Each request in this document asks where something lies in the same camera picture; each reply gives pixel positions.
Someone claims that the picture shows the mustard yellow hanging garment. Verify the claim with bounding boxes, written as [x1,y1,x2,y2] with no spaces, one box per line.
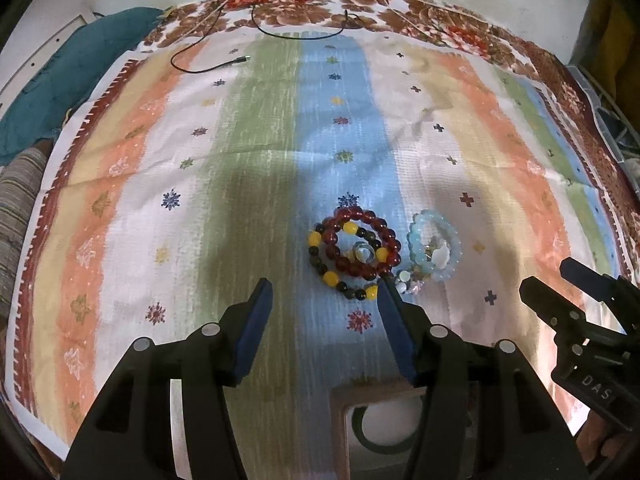
[580,0,639,122]

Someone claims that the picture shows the metal jewelry tin box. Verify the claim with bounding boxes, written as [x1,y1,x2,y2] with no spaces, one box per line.
[330,380,425,479]

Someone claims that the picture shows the light blue bead bracelet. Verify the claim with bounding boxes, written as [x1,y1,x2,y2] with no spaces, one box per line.
[406,209,464,283]

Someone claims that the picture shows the person's right hand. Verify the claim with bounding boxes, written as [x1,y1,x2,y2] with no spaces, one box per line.
[576,411,639,479]

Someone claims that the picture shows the yellow and black bead bracelet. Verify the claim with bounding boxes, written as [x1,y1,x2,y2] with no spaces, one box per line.
[307,219,391,302]

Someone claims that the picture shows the brown floral bedsheet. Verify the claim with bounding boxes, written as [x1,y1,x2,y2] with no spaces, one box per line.
[141,0,639,278]

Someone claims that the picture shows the small silver ring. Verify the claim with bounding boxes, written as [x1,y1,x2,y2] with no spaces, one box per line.
[349,240,377,264]

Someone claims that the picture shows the green jade bangle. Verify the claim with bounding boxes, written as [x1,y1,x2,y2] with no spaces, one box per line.
[350,398,422,456]

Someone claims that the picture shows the striped grey bolster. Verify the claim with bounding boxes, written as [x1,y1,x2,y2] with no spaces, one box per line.
[0,146,48,326]

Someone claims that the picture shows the teal pillow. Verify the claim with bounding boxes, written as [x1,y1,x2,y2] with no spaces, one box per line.
[1,6,163,166]

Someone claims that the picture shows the black charging cable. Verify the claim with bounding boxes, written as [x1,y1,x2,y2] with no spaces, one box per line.
[169,0,362,74]

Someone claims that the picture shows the striped colourful woven cloth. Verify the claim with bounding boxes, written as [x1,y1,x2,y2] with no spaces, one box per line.
[3,28,639,478]

